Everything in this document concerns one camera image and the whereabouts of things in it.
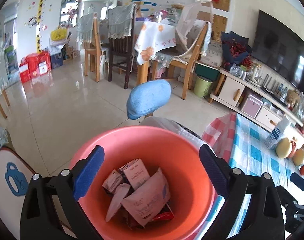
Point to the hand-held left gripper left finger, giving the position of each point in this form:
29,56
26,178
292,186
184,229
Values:
88,173

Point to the blue padded stool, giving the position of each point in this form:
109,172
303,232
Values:
149,97

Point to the green waste bin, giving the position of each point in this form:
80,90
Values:
203,87

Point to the pink storage case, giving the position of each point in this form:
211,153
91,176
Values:
251,105

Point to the dark blue flower bouquet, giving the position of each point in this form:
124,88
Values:
235,48

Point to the yellow bag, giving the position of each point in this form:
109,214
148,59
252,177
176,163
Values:
59,34

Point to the giraffe height wall sticker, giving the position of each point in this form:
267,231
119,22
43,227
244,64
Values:
40,17

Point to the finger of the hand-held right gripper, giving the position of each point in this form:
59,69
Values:
300,181
289,197

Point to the long white printed wrapper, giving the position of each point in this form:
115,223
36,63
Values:
117,202

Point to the cream television cabinet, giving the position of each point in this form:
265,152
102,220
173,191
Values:
231,92

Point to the red apple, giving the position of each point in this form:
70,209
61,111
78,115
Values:
294,148

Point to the white orange print tablecloth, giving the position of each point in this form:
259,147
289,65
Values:
154,40

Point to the white cushion with blue print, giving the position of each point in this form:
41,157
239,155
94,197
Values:
4,192

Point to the white printed carton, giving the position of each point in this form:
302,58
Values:
213,53

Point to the red gift box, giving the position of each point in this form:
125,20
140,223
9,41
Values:
34,66
24,71
45,63

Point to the yellow pear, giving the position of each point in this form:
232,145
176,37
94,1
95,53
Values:
284,148
299,157

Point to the white milk bottle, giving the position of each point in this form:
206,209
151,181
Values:
276,133

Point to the blue cardboard box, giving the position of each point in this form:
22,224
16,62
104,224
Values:
57,60

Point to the black television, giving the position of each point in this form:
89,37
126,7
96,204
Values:
279,47

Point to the tangerine with green leaves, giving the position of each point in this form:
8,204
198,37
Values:
303,170

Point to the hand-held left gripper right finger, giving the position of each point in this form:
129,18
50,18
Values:
214,172

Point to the wooden chair with white cover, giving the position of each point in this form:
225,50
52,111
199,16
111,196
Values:
191,55

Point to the pink plastic bucket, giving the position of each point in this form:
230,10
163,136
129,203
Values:
181,180

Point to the white electric kettle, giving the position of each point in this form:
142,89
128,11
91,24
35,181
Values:
254,75

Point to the grey white mailer bag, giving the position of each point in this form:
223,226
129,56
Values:
147,200

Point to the light wooden chair grey cover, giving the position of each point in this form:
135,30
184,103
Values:
92,52

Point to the dark wooden chair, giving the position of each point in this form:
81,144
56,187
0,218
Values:
120,52

